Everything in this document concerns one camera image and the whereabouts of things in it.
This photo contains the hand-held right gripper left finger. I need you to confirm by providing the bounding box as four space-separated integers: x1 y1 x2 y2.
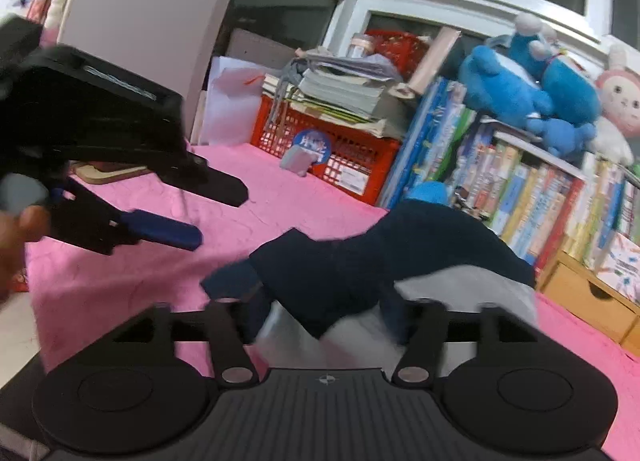
112 291 273 387

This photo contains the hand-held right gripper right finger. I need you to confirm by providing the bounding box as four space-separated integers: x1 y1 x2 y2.
380 298 538 389

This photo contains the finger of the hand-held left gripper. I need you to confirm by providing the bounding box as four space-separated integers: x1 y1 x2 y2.
50 186 204 257
165 168 249 208

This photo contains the navy and white jacket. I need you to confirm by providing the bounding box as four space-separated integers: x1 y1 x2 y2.
200 198 541 357

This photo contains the person's left hand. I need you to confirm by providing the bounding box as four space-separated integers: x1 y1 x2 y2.
0 206 52 302

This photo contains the pink printed blanket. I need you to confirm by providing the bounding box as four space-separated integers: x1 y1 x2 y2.
25 141 640 461

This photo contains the brown flat case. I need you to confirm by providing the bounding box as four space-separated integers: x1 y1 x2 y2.
70 161 153 186

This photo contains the small grey figure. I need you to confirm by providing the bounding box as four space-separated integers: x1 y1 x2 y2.
279 148 316 178

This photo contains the white paper bag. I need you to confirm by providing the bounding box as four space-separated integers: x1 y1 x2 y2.
192 56 266 146

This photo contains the round blue printed card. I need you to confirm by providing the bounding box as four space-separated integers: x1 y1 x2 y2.
291 128 333 164

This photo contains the white cabinet panel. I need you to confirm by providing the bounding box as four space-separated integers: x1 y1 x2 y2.
55 0 256 146

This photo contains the red plastic crate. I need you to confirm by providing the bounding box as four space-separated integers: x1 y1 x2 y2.
250 93 403 206

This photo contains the blue fluffy pompom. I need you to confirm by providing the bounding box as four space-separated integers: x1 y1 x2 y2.
405 181 451 206

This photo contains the grey storage box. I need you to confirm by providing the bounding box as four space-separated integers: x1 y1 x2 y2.
227 28 301 66

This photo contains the stack of papers and booklets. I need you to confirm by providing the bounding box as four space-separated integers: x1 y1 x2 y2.
262 48 416 142

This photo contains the row of large colourful books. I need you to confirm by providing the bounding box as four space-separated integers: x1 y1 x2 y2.
377 76 588 267

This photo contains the wooden drawer unit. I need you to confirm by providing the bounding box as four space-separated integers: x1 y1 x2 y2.
535 251 640 357

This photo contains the clear plastic jar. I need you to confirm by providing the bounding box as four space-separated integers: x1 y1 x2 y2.
350 33 376 59

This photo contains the red patterned bag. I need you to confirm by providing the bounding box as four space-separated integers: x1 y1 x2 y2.
367 30 441 82

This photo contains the row of slim pastel books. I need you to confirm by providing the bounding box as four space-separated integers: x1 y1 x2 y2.
565 151 640 272

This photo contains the white pencil print box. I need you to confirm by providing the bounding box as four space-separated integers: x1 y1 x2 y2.
597 231 640 304

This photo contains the blue plush toy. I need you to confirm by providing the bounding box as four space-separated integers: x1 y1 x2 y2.
460 13 603 159

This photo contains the pink cardboard box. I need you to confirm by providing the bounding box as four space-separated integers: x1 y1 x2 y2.
410 26 463 92

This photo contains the pink and white bunny plush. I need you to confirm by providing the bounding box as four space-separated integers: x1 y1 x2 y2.
585 43 640 166

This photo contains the grey fabric strap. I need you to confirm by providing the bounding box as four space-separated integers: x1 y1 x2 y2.
272 58 306 116

